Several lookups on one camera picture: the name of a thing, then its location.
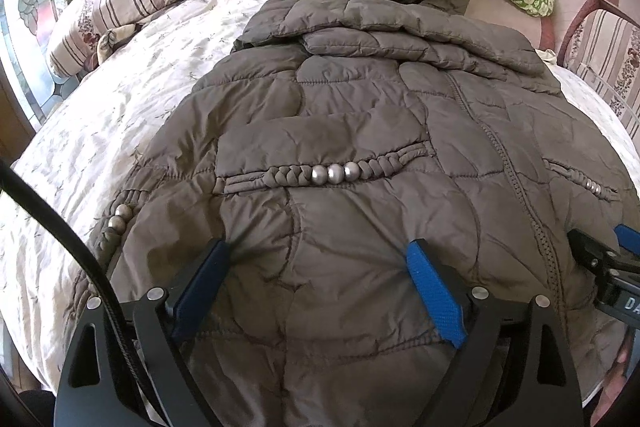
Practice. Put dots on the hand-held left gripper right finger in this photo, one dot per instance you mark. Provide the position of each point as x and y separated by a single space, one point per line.
435 292

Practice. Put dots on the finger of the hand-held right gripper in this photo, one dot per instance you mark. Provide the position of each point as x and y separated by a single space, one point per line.
595 252
629 239

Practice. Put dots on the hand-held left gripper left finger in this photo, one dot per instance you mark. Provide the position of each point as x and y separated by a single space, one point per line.
200 289

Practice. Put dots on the brown quilted puffer jacket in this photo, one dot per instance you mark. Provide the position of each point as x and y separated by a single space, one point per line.
350 132

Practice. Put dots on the white floral bed blanket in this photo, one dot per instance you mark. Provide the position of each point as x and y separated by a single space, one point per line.
125 107

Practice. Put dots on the striped floral cushion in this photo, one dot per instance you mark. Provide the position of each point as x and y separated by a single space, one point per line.
610 42

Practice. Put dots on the small floral cushion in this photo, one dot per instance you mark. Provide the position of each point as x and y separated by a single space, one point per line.
115 39

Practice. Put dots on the stained glass window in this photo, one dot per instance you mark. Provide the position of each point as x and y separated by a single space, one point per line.
25 32

